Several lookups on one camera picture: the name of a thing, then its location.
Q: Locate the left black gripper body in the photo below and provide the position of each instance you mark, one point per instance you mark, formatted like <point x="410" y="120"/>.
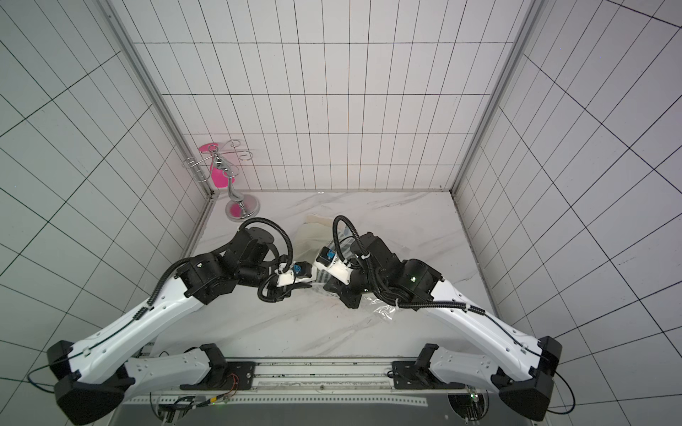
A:
<point x="261" y="275"/>

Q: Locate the pink plastic cup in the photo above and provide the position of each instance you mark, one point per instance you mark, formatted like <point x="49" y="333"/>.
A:
<point x="221" y="170"/>

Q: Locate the clear plastic vacuum bag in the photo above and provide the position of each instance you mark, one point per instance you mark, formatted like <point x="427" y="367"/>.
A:
<point x="335" y="264"/>

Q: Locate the light green towel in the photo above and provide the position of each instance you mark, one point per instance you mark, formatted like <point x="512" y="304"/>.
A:
<point x="314" y="234"/>

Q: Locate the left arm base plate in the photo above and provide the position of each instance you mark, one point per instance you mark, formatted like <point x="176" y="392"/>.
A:
<point x="233" y="376"/>

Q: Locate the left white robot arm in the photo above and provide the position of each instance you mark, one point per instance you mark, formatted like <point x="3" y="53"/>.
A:
<point x="98" y="373"/>

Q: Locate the aluminium mounting rail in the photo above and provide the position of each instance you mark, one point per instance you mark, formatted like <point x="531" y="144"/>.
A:
<point x="319" y="373"/>

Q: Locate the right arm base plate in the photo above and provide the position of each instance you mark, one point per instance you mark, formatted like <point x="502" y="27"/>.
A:
<point x="413" y="376"/>

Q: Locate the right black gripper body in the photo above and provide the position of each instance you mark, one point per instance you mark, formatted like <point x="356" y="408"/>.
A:
<point x="348" y="293"/>

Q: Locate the chrome cup holder stand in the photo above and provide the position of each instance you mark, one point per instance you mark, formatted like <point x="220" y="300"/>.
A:
<point x="240" y="206"/>

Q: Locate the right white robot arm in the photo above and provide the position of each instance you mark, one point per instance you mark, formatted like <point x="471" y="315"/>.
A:
<point x="502" y="343"/>

